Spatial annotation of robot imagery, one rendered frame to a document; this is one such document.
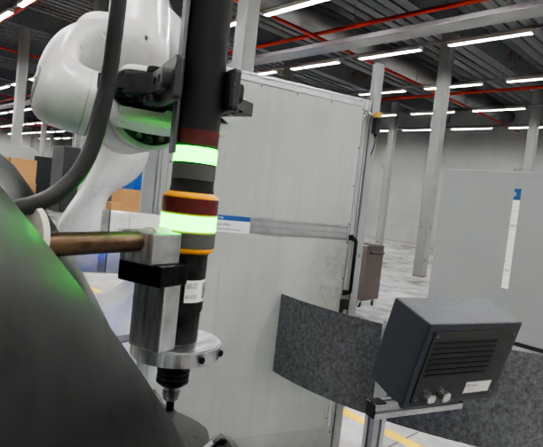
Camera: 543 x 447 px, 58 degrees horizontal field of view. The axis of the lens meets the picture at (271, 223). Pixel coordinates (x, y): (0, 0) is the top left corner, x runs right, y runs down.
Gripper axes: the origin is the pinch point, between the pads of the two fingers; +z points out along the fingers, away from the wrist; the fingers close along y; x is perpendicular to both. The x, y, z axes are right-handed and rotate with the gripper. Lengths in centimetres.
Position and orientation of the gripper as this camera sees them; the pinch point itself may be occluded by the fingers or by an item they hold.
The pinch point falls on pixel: (200, 87)
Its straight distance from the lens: 39.8
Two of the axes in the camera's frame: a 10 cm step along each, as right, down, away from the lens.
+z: 4.5, 0.9, -8.9
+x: 1.1, -9.9, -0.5
